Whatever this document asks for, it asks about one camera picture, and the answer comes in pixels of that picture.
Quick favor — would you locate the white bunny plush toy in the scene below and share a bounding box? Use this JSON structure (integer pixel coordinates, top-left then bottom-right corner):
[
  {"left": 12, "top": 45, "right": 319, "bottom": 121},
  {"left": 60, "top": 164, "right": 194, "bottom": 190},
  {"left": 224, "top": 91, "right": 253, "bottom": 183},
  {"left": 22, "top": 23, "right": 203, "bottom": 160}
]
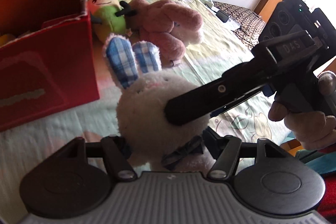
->
[{"left": 105, "top": 32, "right": 219, "bottom": 172}]

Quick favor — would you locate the pink teddy bear plush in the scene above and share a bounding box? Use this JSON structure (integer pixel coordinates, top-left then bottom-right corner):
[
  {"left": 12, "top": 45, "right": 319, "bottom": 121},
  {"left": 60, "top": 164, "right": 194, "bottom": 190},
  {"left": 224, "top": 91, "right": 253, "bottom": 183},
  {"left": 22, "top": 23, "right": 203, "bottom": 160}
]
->
[{"left": 126, "top": 0, "right": 203, "bottom": 67}]

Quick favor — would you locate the person's right hand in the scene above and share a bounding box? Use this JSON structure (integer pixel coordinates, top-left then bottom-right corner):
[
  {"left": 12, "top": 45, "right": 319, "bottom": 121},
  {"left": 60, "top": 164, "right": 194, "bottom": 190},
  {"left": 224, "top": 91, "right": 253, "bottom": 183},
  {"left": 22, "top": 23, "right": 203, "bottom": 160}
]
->
[{"left": 268, "top": 70, "right": 336, "bottom": 151}]

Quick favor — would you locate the patterned dark cloth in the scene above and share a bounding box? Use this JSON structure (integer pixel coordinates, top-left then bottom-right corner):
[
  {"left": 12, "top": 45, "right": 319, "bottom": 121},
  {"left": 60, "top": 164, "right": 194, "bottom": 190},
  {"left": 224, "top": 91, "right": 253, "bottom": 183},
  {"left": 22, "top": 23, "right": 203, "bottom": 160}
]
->
[{"left": 214, "top": 2, "right": 266, "bottom": 50}]

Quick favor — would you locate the green cartoon bed sheet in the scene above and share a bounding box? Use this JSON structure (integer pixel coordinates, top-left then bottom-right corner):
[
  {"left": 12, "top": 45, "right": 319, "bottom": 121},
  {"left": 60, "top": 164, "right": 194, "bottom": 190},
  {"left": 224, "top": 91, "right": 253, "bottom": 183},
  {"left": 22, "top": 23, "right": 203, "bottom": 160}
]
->
[{"left": 1, "top": 0, "right": 289, "bottom": 189}]

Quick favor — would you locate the black power adapter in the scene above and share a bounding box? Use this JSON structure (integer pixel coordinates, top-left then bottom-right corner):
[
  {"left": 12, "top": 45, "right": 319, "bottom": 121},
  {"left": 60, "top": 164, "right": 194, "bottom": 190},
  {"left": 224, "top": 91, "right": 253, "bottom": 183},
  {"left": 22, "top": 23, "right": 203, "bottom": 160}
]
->
[{"left": 216, "top": 10, "right": 230, "bottom": 23}]

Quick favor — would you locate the red cardboard box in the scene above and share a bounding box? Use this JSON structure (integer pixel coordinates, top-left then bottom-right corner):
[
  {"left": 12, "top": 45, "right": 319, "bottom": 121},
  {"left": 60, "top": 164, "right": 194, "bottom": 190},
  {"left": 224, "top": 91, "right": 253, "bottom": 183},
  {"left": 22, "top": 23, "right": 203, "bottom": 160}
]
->
[{"left": 1, "top": 0, "right": 100, "bottom": 130}]

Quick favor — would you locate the green mango plush toy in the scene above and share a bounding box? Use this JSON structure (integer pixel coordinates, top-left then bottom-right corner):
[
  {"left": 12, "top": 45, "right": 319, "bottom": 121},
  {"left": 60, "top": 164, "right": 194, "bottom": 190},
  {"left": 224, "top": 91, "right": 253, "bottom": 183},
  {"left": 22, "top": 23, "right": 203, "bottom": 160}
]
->
[{"left": 87, "top": 0, "right": 137, "bottom": 43}]

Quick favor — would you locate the orange round plush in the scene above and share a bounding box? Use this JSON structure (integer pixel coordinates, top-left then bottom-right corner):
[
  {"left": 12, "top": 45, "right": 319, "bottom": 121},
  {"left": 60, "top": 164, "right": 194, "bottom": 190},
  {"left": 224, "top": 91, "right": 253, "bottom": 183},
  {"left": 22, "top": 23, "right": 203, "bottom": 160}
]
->
[{"left": 0, "top": 34, "right": 16, "bottom": 47}]

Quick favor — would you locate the black camera box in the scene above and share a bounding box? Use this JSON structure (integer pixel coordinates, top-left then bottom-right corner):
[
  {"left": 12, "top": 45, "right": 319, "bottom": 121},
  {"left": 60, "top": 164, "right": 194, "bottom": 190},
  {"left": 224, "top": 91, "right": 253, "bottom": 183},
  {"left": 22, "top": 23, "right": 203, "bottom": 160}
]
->
[{"left": 259, "top": 0, "right": 335, "bottom": 42}]

